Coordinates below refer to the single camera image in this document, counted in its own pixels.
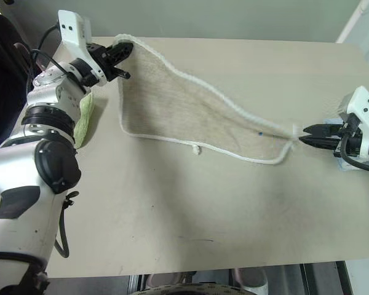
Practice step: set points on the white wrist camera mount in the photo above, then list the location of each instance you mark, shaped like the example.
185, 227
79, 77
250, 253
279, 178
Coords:
70, 30
364, 104

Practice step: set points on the folded green towel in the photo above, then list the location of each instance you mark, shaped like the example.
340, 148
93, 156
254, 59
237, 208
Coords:
84, 123

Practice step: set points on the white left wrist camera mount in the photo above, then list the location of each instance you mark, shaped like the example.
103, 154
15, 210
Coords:
70, 30

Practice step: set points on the beige towel with white trim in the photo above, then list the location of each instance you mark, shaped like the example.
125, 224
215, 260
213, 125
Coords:
172, 110

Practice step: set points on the dark chair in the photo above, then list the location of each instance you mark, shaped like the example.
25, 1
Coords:
0, 77

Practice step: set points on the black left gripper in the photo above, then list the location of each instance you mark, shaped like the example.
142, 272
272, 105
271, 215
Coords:
99, 54

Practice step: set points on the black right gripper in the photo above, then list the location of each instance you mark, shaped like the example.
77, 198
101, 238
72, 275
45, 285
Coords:
352, 143

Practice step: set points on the grey metal table frame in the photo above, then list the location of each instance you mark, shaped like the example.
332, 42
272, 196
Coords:
316, 276

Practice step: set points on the white wall pipe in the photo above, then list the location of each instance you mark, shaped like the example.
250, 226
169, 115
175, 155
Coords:
353, 20

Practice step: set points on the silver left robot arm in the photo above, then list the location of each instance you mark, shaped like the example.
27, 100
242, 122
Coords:
18, 159

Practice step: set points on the folded blue towel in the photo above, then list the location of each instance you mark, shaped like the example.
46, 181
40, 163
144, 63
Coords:
344, 166

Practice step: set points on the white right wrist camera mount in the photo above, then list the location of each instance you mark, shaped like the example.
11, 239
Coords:
364, 104

